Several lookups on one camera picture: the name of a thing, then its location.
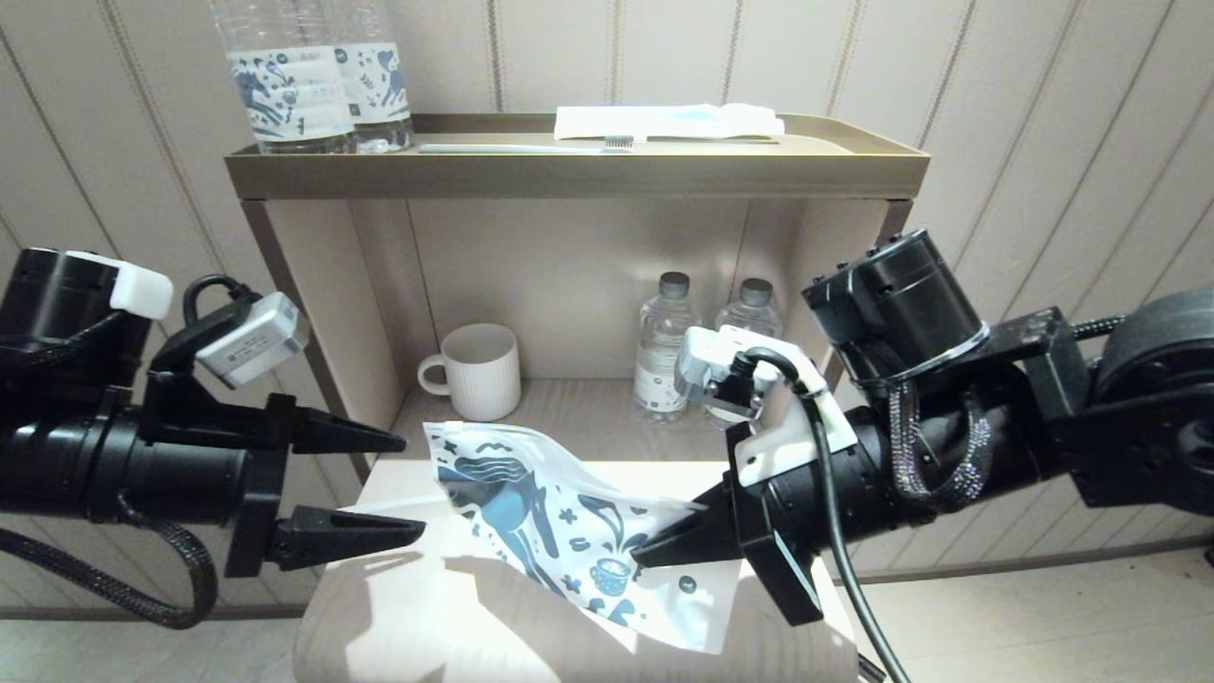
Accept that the blue horse print bag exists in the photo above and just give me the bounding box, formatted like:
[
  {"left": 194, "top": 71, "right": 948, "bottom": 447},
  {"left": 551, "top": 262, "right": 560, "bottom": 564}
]
[{"left": 422, "top": 420, "right": 745, "bottom": 655}]

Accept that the white ribbed mug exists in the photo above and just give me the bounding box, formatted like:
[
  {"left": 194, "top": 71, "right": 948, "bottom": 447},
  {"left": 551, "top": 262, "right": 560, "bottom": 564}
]
[{"left": 418, "top": 323, "right": 523, "bottom": 423}]

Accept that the small clear water bottle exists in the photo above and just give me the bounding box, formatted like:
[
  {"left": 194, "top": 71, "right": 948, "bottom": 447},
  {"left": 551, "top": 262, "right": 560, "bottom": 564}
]
[
  {"left": 634, "top": 271, "right": 701, "bottom": 424},
  {"left": 713, "top": 278, "right": 786, "bottom": 433}
]

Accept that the light blue toothbrush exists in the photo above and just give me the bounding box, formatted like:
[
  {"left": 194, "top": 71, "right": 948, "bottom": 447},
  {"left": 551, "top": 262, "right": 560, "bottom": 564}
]
[{"left": 417, "top": 136, "right": 635, "bottom": 155}]

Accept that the large clear water bottle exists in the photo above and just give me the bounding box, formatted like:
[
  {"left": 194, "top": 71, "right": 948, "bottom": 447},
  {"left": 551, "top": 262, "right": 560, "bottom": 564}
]
[
  {"left": 211, "top": 0, "right": 354, "bottom": 156},
  {"left": 322, "top": 0, "right": 414, "bottom": 154}
]

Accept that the brown open shelf unit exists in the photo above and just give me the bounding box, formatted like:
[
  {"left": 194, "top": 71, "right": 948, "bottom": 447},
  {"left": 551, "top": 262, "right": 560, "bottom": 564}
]
[{"left": 224, "top": 114, "right": 930, "bottom": 485}]

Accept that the white wrapped toothbrush packet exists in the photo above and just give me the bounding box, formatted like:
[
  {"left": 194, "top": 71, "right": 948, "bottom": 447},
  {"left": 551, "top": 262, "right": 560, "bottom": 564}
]
[{"left": 554, "top": 104, "right": 785, "bottom": 143}]

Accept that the black right camera cable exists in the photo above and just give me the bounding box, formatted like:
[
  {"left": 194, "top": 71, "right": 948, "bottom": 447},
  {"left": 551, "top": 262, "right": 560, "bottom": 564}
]
[{"left": 740, "top": 346, "right": 911, "bottom": 683}]

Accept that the black camera cable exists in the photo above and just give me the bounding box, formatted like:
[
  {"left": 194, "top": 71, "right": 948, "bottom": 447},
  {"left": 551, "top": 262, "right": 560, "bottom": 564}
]
[
  {"left": 740, "top": 346, "right": 911, "bottom": 683},
  {"left": 182, "top": 274, "right": 262, "bottom": 323}
]

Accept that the braided right arm cable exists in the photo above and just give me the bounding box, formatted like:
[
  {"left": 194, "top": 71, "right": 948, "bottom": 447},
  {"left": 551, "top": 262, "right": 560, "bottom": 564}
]
[{"left": 887, "top": 379, "right": 996, "bottom": 506}]

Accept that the braided arm cable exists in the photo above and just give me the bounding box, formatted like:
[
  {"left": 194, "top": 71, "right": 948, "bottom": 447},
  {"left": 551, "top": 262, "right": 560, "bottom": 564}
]
[
  {"left": 887, "top": 379, "right": 996, "bottom": 506},
  {"left": 0, "top": 493, "right": 220, "bottom": 631}
]

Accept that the braided left arm cable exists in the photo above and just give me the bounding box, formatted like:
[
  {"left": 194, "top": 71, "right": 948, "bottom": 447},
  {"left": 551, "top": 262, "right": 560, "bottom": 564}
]
[{"left": 0, "top": 493, "right": 220, "bottom": 631}]

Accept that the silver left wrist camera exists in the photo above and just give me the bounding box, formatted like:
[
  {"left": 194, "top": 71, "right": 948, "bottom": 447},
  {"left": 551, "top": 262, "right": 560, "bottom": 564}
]
[{"left": 194, "top": 291, "right": 312, "bottom": 391}]

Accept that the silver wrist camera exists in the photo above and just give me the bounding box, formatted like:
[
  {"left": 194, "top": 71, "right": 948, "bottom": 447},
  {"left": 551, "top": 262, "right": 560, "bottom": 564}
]
[
  {"left": 675, "top": 324, "right": 859, "bottom": 489},
  {"left": 194, "top": 291, "right": 312, "bottom": 391}
]

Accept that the black left camera cable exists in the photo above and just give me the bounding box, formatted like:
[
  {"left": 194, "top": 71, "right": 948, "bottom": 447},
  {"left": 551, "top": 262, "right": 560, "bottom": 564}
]
[{"left": 182, "top": 274, "right": 262, "bottom": 323}]

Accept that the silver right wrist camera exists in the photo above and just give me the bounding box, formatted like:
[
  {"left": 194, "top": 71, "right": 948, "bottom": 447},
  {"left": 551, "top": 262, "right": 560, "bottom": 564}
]
[{"left": 675, "top": 324, "right": 859, "bottom": 489}]

